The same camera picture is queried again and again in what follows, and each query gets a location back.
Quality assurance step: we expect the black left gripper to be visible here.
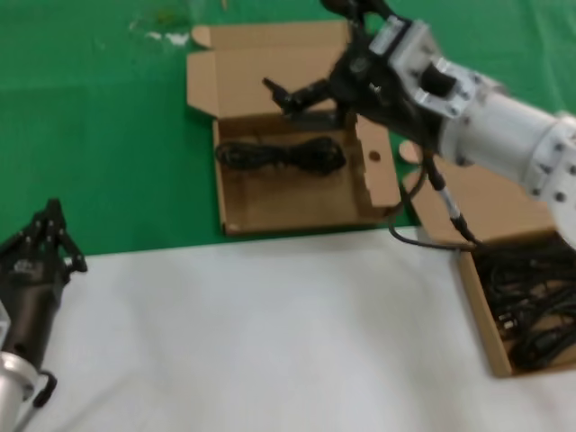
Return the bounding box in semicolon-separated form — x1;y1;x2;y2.
0;197;89;364

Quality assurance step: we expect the black cable bundle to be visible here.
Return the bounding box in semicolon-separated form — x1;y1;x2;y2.
214;136;348;178

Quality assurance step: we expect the flat cardboard box torn side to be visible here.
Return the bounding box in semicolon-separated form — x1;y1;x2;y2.
185;20;404;237

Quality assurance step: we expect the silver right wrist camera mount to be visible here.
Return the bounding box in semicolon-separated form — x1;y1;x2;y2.
367;17;479;122

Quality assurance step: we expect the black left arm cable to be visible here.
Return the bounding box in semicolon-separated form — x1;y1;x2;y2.
15;368;59;432

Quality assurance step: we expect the pile of black cables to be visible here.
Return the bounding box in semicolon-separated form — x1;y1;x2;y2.
472;231;576;373

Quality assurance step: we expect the cardboard box holding cables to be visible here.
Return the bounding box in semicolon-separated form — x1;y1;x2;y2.
398;139;576;378

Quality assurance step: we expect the green table mat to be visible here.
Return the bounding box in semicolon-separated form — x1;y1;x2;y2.
0;0;576;260

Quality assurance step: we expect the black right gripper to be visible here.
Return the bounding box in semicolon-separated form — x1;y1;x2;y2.
262;0;446;157

